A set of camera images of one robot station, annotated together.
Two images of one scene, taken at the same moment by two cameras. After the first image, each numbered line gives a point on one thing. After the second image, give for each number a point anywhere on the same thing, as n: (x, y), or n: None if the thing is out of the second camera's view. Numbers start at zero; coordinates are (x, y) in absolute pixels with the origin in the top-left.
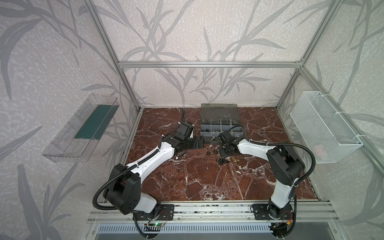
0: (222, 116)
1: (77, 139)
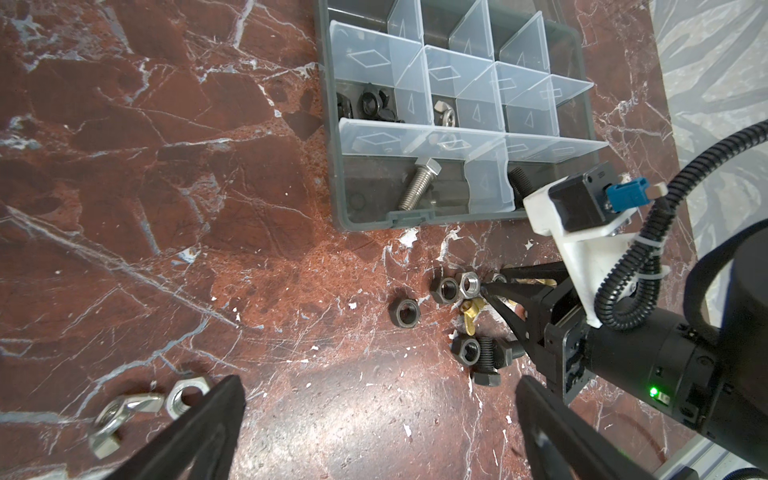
0: (451, 110)
1: None
